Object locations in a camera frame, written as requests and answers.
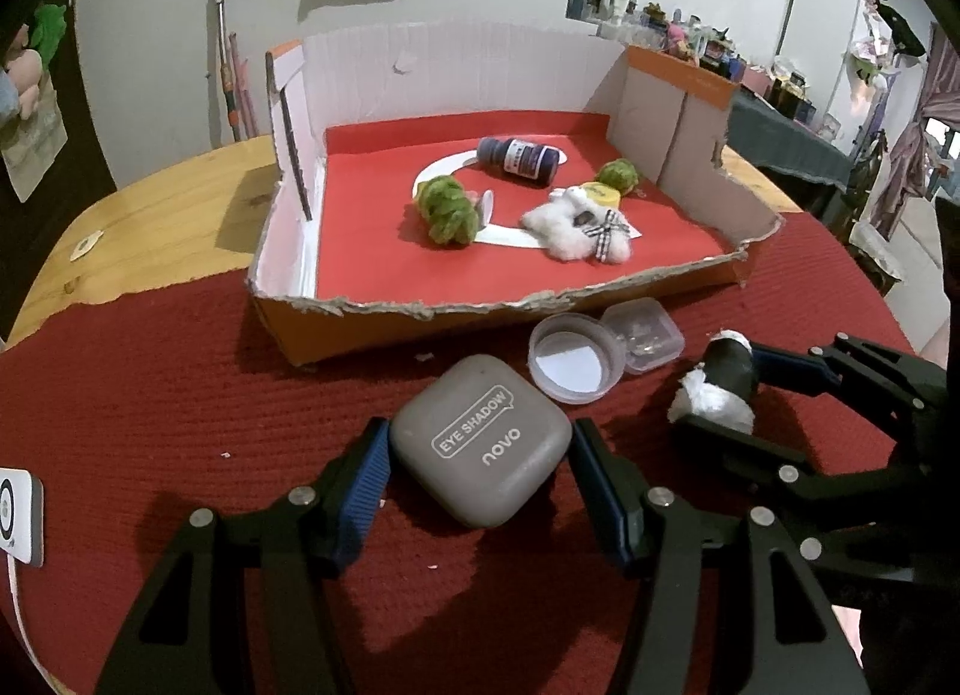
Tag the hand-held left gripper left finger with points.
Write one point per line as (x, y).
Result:
(360, 492)

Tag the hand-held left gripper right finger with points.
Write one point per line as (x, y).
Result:
(600, 492)

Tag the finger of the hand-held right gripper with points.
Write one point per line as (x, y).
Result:
(750, 455)
(787, 369)

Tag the black roll with white fluff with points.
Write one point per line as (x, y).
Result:
(731, 365)

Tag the grey eye shadow case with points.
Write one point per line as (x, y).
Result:
(480, 440)

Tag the cardboard box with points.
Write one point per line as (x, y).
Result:
(375, 331)

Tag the white fluffy toy plaid bow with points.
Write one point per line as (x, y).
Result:
(559, 230)

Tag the green fuzzy ball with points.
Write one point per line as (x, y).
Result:
(448, 209)
(619, 175)

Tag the round clear container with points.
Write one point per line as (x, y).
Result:
(574, 365)

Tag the small square clear box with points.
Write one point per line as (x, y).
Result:
(645, 335)

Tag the red table mat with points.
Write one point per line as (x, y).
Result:
(187, 403)

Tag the dark cloth side table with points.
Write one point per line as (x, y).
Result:
(787, 140)

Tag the pink curtain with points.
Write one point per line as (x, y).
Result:
(907, 155)

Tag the row of cosmetics bottles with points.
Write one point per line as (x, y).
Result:
(712, 47)

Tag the dark blue bottle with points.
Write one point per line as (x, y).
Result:
(525, 159)

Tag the small white device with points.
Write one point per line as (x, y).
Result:
(19, 515)

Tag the small white sticker tag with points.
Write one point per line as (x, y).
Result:
(85, 247)

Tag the thin red stick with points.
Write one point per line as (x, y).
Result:
(238, 88)

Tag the metal pole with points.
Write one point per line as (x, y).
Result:
(223, 50)

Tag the peach plush toy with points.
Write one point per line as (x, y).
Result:
(19, 84)

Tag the green plush toy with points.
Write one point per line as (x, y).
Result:
(49, 35)

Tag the dark metal frame rack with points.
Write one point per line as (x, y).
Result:
(825, 28)

